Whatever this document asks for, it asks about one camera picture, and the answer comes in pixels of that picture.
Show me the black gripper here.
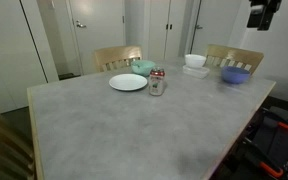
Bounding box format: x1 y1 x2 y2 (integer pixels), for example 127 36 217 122
246 0 283 32

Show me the red and white soda can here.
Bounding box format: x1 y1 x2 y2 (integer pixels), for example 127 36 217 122
148 67 166 97

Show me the wooden slat-back chair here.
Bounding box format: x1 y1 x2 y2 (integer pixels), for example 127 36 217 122
0 100 37 180
203 44 265 76
93 45 144 73

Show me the blue bowl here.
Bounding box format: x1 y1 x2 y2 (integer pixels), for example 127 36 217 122
220 65 251 85

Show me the white bowl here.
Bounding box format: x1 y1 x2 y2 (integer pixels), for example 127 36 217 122
184 53 207 69

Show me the clear plastic food container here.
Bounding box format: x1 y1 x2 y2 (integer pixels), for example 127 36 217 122
182 64 211 80

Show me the white closet double door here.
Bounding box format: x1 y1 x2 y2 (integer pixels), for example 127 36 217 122
147 0 188 61

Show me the teal bowl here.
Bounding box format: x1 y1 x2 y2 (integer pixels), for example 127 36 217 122
130 59 157 77

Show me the white round plate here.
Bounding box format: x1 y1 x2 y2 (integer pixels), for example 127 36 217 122
108 73 149 92

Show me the white door with lever handle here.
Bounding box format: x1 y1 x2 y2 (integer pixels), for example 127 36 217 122
65 0 127 76
189 0 243 56

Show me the black clamp with orange handle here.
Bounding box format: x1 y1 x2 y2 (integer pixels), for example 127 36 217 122
262 108 288 133
242 136 285 179

